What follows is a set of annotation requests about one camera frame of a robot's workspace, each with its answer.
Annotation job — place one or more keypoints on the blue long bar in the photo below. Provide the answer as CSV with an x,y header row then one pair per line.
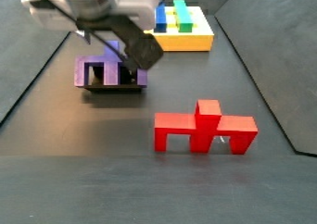
x,y
161,19

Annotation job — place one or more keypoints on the black angled fixture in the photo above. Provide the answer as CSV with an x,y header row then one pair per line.
x,y
133,79

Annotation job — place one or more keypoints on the red E-shaped block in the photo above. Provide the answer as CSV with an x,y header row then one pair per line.
x,y
202,125

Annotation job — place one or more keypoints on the yellow slotted board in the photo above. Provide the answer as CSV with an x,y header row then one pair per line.
x,y
196,41

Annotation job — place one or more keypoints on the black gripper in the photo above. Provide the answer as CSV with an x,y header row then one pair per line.
x,y
143,51

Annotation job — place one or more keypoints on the purple E-shaped block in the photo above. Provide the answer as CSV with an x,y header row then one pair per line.
x,y
107,62

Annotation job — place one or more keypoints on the green long bar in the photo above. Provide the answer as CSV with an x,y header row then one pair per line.
x,y
182,16

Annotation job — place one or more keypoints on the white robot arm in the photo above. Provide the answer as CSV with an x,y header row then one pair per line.
x,y
59,14

